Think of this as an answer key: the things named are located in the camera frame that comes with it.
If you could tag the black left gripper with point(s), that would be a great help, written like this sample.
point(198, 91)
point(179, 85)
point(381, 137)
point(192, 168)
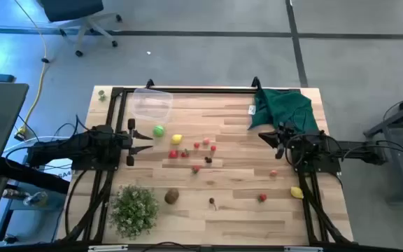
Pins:
point(131, 154)

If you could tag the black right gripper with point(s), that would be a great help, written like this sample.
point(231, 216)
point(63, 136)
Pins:
point(282, 140)

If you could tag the green toy apple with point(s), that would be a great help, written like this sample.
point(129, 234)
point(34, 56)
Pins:
point(158, 131)

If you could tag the large red toy strawberry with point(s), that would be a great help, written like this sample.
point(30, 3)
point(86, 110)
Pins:
point(173, 154)

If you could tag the yellow toy lemon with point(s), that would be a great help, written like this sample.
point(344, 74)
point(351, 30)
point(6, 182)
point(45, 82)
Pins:
point(296, 192)
point(176, 139)

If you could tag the clear plastic tupperware container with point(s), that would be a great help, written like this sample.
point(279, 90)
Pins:
point(152, 105)

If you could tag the small round red fruit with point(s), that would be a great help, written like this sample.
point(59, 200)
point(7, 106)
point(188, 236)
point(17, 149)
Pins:
point(196, 145)

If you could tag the bright red cherry with stem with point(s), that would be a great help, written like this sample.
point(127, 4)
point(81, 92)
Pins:
point(213, 148)

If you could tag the brown toy kiwi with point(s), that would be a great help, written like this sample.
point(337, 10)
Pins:
point(171, 196)

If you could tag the red strawberry with large leaves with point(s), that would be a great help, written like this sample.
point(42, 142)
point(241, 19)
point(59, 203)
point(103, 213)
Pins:
point(196, 169)

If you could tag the small pink toy peach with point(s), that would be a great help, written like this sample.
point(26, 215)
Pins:
point(206, 141)
point(273, 173)

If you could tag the dark red cherry with stem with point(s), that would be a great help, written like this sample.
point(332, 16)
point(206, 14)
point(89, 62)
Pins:
point(211, 201)

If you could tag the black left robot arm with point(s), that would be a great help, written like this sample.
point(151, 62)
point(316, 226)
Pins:
point(82, 145)

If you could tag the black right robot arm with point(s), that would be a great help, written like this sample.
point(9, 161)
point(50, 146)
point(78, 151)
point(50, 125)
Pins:
point(355, 148)

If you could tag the dark green cloth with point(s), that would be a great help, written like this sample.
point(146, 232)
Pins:
point(278, 105)

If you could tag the white cloth tag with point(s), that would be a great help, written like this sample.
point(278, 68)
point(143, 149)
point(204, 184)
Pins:
point(252, 109)

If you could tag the green artificial bushy plant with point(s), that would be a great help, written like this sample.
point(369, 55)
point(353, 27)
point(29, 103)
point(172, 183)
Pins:
point(134, 211)

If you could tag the white paper sign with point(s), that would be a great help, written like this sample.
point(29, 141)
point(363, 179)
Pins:
point(59, 174)

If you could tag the clear plastic bottle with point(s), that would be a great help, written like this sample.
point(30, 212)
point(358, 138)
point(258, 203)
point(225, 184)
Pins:
point(35, 199)

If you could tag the brown bottle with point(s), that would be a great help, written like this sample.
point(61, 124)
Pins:
point(10, 193)

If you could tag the dark office chair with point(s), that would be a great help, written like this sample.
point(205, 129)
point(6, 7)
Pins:
point(72, 8)

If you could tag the black frame clamp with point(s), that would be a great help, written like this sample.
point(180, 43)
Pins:
point(149, 84)
point(255, 82)

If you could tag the silver table bracket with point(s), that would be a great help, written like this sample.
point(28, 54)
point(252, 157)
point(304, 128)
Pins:
point(303, 248)
point(107, 248)

